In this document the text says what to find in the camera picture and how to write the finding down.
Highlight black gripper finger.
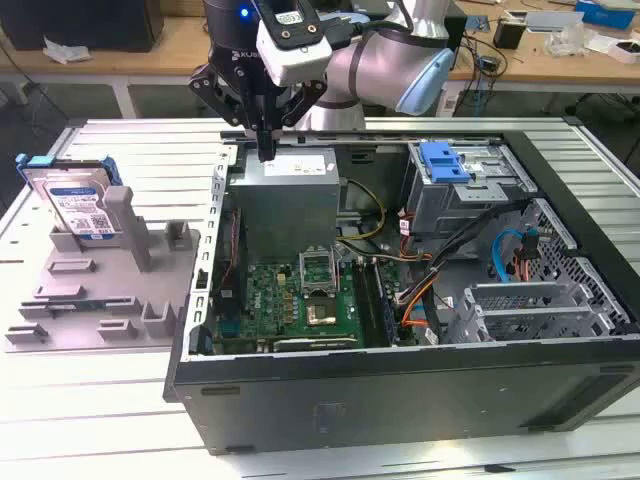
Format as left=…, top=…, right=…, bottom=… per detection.
left=267, top=78, right=329, bottom=163
left=188, top=63, right=269, bottom=162

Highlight hard disk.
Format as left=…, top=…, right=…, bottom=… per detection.
left=14, top=153, right=125, bottom=242

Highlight orange red power wire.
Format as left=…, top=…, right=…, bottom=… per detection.
left=513, top=232, right=541, bottom=284

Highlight metal disk bay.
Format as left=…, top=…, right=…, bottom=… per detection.
left=447, top=282, right=617, bottom=346

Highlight wooden desk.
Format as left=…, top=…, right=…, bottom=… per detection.
left=0, top=9, right=640, bottom=121

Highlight grey power supply unit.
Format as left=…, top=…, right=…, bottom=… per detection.
left=227, top=147, right=342, bottom=265

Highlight white labelled box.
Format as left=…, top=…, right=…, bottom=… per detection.
left=439, top=79, right=462, bottom=117

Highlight large black box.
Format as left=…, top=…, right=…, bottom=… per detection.
left=0, top=0, right=165, bottom=53

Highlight crumpled white paper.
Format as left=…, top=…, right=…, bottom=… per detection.
left=42, top=34, right=94, bottom=65

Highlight metal socket cover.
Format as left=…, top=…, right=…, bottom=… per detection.
left=298, top=247, right=339, bottom=297

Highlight blue plastic drive latch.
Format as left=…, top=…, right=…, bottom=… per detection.
left=420, top=142, right=473, bottom=184

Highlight black desktop computer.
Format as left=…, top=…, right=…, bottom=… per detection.
left=447, top=14, right=469, bottom=71

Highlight metal drive cage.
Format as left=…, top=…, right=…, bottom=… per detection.
left=404, top=141, right=539, bottom=246

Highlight green motherboard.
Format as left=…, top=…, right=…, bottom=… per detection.
left=212, top=259, right=401, bottom=354

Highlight CPU socket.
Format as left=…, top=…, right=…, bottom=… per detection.
left=304, top=297, right=338, bottom=327

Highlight small black box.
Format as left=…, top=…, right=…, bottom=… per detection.
left=492, top=14, right=527, bottom=50

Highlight grey plastic parts rack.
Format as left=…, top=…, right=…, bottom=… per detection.
left=2, top=185, right=204, bottom=355

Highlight black graphics card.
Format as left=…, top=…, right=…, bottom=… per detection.
left=272, top=335, right=361, bottom=354

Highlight dark RAM stick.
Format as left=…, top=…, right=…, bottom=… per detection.
left=48, top=298, right=110, bottom=310

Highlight pale grey flat box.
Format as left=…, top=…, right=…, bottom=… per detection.
left=524, top=10, right=584, bottom=33

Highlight clear plastic bag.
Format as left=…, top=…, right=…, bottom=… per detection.
left=543, top=22, right=592, bottom=57

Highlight blue cardboard box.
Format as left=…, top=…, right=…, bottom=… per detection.
left=574, top=0, right=636, bottom=29

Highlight black open PC case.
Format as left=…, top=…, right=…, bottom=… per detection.
left=163, top=127, right=640, bottom=457

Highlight white box with black inside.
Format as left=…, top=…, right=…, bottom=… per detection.
left=607, top=39, right=640, bottom=64

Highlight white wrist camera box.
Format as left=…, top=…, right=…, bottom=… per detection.
left=255, top=0, right=334, bottom=87

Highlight black camera cable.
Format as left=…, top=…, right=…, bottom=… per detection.
left=324, top=0, right=419, bottom=51

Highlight yellow black power wires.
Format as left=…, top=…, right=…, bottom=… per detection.
left=335, top=178, right=387, bottom=246

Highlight locking lever wire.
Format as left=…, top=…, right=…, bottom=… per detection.
left=333, top=245, right=346, bottom=297

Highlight black cable bundle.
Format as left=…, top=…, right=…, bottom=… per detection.
left=399, top=197, right=539, bottom=347

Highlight blue data wire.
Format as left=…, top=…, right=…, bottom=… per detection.
left=491, top=225, right=541, bottom=284

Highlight orange data wire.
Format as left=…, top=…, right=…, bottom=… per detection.
left=399, top=294, right=432, bottom=329

